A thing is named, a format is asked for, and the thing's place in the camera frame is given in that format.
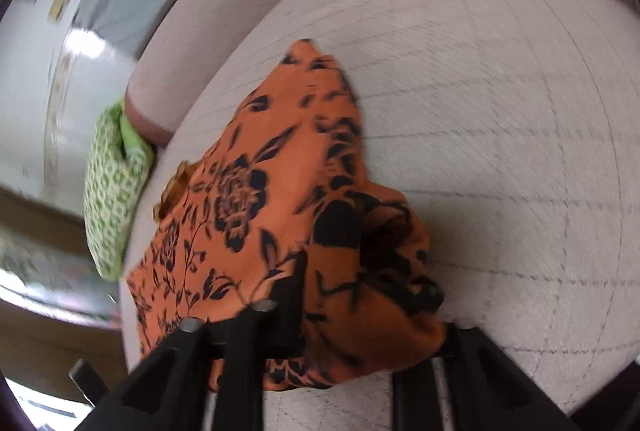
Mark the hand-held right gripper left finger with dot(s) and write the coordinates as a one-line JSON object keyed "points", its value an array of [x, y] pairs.
{"points": [[292, 311]]}

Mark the orange black floral garment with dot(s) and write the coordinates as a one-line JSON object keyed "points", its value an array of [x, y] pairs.
{"points": [[280, 191]]}

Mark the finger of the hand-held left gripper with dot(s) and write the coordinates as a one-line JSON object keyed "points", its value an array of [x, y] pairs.
{"points": [[87, 378]]}

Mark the green patterned cushion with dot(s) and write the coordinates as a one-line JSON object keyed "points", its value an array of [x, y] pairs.
{"points": [[112, 191]]}

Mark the beige sofa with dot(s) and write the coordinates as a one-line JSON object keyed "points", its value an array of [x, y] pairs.
{"points": [[500, 161]]}

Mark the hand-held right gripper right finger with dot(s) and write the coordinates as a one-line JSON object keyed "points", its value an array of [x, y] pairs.
{"points": [[415, 393]]}

